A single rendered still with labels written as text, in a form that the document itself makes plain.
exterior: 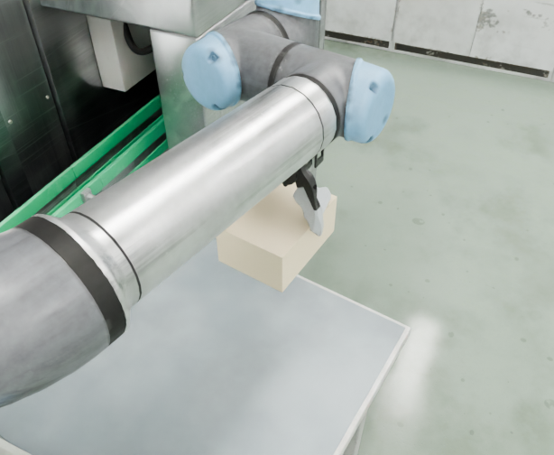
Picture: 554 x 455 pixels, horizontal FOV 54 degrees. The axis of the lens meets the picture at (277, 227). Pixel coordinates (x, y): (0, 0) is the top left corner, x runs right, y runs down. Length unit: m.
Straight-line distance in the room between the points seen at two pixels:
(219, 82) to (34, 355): 0.34
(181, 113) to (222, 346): 0.49
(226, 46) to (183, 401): 0.69
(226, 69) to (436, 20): 3.34
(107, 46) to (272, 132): 0.98
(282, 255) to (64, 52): 0.79
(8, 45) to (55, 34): 0.12
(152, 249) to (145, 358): 0.78
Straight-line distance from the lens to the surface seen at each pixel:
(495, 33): 3.85
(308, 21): 0.66
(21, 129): 1.31
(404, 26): 3.93
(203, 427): 1.03
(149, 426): 1.05
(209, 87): 0.59
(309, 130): 0.47
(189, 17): 1.06
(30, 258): 0.33
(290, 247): 0.78
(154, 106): 1.45
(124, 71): 1.41
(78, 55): 1.39
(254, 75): 0.57
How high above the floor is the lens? 1.66
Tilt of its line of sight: 43 degrees down
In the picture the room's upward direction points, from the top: straight up
